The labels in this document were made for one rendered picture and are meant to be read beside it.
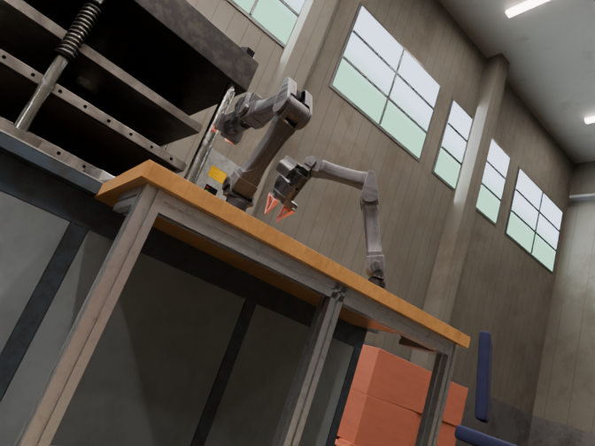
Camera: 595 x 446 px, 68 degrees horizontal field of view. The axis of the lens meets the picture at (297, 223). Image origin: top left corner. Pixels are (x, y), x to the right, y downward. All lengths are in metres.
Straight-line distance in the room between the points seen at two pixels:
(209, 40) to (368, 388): 2.45
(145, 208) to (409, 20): 7.01
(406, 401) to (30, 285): 2.91
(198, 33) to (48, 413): 1.99
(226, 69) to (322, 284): 1.63
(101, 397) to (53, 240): 0.47
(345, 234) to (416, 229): 1.46
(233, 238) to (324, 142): 4.83
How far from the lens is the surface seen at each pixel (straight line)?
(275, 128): 1.21
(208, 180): 2.54
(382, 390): 3.44
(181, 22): 2.50
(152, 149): 2.35
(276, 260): 1.09
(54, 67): 2.25
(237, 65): 2.59
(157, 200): 0.95
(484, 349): 2.81
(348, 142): 6.08
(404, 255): 6.70
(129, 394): 1.49
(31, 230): 1.34
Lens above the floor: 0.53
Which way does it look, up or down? 17 degrees up
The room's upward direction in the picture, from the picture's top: 20 degrees clockwise
